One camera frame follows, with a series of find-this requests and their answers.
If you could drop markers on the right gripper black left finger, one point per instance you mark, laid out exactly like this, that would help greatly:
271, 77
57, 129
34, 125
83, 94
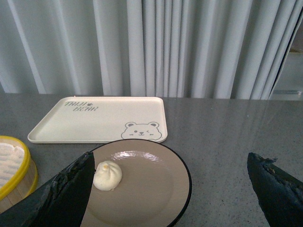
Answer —
60, 202

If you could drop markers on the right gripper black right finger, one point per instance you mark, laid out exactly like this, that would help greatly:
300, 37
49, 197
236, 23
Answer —
279, 194

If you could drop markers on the white steamed bun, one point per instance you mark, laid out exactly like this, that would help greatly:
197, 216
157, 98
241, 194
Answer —
107, 176

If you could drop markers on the beige plate with black rim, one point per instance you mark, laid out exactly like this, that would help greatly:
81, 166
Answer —
155, 189

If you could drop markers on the cream bear-print serving tray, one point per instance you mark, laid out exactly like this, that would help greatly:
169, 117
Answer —
102, 120

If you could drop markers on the yellow-rimmed bamboo steamer basket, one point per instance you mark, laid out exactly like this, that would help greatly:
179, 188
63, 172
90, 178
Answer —
25, 180

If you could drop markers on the white steamer liner cloth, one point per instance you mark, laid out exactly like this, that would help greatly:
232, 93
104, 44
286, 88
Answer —
11, 158

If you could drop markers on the grey-white pleated curtain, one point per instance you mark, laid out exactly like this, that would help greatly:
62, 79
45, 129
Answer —
166, 48

